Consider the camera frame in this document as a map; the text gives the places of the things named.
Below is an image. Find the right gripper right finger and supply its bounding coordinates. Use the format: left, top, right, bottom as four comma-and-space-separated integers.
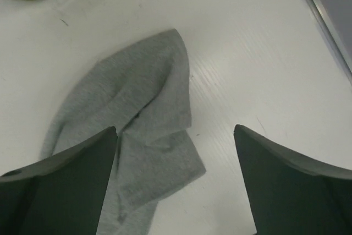
234, 124, 351, 234

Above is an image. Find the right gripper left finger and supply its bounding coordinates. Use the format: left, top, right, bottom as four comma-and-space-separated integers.
1, 127, 118, 235

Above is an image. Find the grey t shirt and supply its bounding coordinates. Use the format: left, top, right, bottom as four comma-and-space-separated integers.
41, 29, 206, 234

